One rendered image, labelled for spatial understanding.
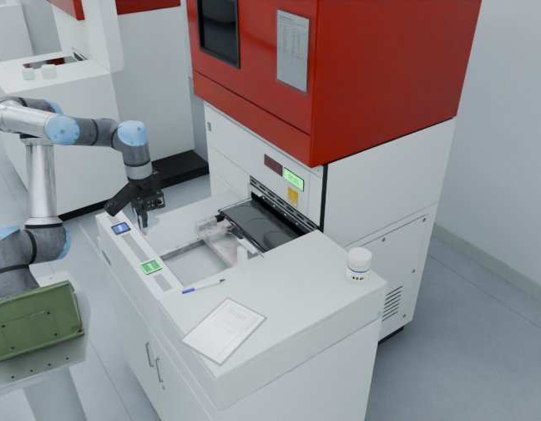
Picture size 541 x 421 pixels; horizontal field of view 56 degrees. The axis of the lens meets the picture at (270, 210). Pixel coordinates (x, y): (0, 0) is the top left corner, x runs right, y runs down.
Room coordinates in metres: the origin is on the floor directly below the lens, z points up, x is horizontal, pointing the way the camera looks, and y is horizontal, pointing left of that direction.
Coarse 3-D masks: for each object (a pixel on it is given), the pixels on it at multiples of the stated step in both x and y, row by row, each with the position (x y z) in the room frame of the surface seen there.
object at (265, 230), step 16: (240, 208) 1.70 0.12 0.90; (256, 208) 1.69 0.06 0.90; (272, 208) 1.70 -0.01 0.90; (240, 224) 1.58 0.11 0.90; (256, 224) 1.58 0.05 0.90; (272, 224) 1.58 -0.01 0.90; (288, 224) 1.58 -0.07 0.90; (256, 240) 1.48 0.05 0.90; (272, 240) 1.48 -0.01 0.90; (288, 240) 1.48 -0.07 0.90
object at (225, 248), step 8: (200, 232) 1.56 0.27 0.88; (216, 240) 1.51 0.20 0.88; (224, 240) 1.51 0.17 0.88; (232, 240) 1.51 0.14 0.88; (216, 248) 1.46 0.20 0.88; (224, 248) 1.46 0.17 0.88; (232, 248) 1.46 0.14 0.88; (224, 256) 1.41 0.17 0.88; (232, 256) 1.41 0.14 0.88; (248, 256) 1.41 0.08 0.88; (232, 264) 1.37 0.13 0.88
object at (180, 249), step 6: (234, 228) 1.64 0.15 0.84; (228, 234) 1.62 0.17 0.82; (192, 240) 1.55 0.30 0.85; (198, 240) 1.55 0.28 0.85; (174, 246) 1.51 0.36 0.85; (180, 246) 1.51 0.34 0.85; (186, 246) 1.51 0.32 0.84; (192, 246) 1.53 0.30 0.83; (198, 246) 1.54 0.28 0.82; (162, 252) 1.47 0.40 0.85; (168, 252) 1.47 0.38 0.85; (174, 252) 1.49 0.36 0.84; (180, 252) 1.50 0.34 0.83; (162, 258) 1.46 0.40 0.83; (168, 258) 1.47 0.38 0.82
